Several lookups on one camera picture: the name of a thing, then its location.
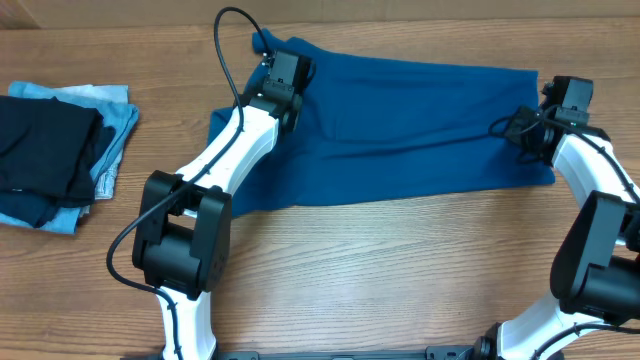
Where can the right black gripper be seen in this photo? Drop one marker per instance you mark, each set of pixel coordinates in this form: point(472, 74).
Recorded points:
point(520, 126)

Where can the blue polo shirt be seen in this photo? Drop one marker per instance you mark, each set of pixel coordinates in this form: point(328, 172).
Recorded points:
point(376, 129)

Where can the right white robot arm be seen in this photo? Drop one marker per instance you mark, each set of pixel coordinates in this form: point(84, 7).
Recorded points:
point(591, 288)

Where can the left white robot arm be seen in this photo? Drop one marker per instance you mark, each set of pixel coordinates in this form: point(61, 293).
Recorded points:
point(182, 242)

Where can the light blue folded garment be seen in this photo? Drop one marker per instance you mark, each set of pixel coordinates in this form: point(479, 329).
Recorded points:
point(123, 117)

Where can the black folded garment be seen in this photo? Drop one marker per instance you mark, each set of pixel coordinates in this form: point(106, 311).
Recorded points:
point(47, 148)

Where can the dark navy folded garment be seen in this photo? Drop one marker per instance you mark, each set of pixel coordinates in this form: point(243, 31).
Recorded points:
point(36, 209)

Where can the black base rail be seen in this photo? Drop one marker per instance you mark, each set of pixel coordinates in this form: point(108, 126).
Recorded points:
point(447, 352)

